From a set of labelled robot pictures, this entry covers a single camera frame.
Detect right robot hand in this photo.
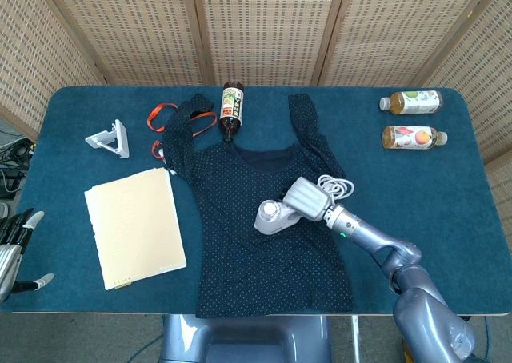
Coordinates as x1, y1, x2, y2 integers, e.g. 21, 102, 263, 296
279, 176, 335, 222

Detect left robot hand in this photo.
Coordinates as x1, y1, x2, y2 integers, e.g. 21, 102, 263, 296
0, 209, 55, 302

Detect white cable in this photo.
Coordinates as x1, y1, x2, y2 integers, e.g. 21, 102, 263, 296
317, 174, 356, 201

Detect navy polka dot shirt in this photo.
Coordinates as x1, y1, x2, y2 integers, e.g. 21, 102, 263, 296
162, 93, 355, 320

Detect blue carpet table cover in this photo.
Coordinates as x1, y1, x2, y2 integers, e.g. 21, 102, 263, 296
0, 85, 506, 317

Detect tea bottle peach label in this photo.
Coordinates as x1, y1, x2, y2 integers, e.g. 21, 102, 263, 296
382, 125, 448, 150

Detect dark brown drink bottle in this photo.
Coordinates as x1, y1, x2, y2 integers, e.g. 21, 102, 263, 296
218, 81, 246, 143

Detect cream paper folder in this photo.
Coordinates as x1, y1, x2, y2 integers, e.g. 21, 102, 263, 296
83, 166, 188, 291

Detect white folding phone stand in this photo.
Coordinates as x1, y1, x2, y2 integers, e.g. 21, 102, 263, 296
84, 118, 131, 159

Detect tea bottle green apple label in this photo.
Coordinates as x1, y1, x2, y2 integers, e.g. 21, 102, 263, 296
378, 90, 444, 115

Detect metal table leg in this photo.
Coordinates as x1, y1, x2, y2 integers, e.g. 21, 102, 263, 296
350, 314, 360, 363

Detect blue-grey robot torso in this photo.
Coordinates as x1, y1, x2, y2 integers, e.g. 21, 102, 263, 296
159, 313, 333, 363

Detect woven folding screen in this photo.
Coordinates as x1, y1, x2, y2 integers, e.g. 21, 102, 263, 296
0, 0, 512, 208

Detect black floor cables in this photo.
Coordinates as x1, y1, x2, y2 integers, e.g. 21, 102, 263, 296
0, 129, 38, 200

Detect orange lanyard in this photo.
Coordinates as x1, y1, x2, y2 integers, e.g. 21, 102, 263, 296
146, 102, 217, 161

